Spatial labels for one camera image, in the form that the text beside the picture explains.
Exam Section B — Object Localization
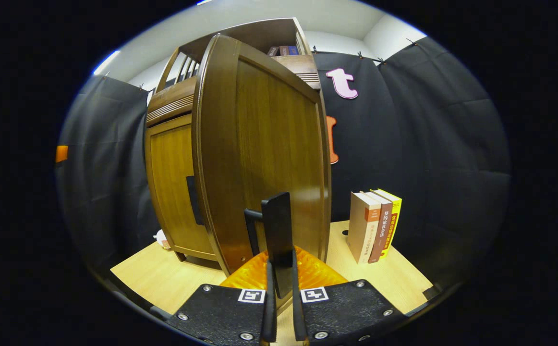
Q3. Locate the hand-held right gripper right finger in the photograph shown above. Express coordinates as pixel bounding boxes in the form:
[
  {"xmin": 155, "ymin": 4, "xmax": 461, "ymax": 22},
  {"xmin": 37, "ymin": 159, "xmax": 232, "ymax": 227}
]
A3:
[{"xmin": 291, "ymin": 245, "xmax": 408, "ymax": 345}]

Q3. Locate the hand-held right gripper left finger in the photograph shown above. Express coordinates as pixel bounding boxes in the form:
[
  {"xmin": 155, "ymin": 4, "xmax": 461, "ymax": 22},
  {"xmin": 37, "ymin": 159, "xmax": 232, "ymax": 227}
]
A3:
[{"xmin": 165, "ymin": 250, "xmax": 278, "ymax": 346}]

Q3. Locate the wooden shoe cabinet door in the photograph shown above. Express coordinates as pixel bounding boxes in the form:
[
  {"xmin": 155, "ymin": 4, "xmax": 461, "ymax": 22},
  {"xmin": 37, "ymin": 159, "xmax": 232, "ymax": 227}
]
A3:
[
  {"xmin": 192, "ymin": 33, "xmax": 333, "ymax": 301},
  {"xmin": 149, "ymin": 113, "xmax": 218, "ymax": 256}
]

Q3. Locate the wooden double-door shoe cabinet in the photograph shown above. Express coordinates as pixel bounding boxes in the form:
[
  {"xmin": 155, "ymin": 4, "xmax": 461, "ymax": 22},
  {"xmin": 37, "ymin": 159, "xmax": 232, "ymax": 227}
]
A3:
[{"xmin": 144, "ymin": 17, "xmax": 324, "ymax": 264}]

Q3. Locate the beige book with orange band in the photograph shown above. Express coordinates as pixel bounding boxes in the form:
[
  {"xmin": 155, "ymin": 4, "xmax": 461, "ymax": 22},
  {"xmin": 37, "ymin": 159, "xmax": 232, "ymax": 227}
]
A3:
[{"xmin": 347, "ymin": 191, "xmax": 381, "ymax": 265}]

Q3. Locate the brown book with white print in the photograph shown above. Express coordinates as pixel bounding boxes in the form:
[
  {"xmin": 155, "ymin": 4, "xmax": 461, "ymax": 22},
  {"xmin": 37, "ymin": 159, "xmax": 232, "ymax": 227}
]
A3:
[{"xmin": 368, "ymin": 192, "xmax": 394, "ymax": 264}]

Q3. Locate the yellow book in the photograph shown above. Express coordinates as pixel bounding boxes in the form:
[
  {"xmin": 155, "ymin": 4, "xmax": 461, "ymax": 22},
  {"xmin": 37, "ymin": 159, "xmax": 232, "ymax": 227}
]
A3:
[{"xmin": 377, "ymin": 188, "xmax": 403, "ymax": 260}]

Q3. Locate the black backdrop cloth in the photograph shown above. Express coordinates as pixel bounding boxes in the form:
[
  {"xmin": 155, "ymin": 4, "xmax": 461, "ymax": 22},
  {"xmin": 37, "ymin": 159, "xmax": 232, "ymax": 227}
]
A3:
[{"xmin": 56, "ymin": 36, "xmax": 511, "ymax": 289}]

